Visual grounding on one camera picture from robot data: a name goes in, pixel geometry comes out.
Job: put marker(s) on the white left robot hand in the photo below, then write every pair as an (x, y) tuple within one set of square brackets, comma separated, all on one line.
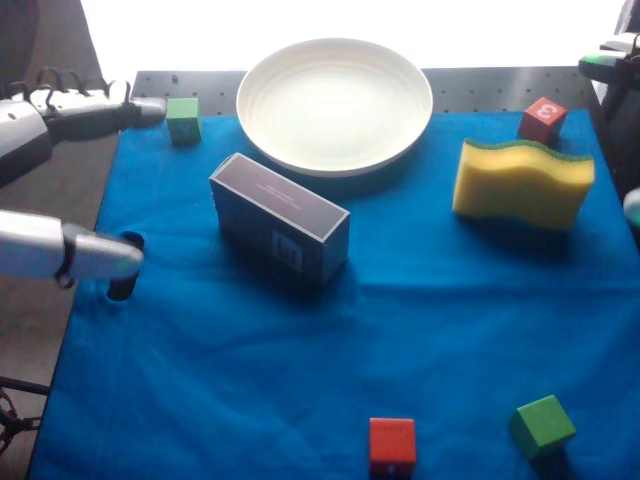
[(25, 130)]

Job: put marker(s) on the green toy cube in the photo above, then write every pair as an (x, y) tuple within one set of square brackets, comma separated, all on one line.
[(183, 122), (542, 425)]

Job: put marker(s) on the black perforated base board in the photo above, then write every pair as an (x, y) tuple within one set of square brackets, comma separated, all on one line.
[(475, 90)]

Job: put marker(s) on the round white plate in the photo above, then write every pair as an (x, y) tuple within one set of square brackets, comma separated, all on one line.
[(335, 105)]

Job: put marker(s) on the plain red toy cube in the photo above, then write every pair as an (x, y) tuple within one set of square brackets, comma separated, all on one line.
[(392, 442)]

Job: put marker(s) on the yellow sponge with green pad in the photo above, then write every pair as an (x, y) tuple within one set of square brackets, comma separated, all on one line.
[(520, 185)]

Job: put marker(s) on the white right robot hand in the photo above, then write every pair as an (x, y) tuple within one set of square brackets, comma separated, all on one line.
[(597, 62)]

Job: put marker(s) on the red cube with white three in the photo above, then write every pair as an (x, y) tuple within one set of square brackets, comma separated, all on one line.
[(542, 120)]

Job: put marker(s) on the blue fabric cloth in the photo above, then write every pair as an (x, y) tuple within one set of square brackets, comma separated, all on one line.
[(300, 350)]

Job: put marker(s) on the dark rectangular cardboard box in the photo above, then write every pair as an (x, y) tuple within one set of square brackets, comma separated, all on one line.
[(280, 210)]

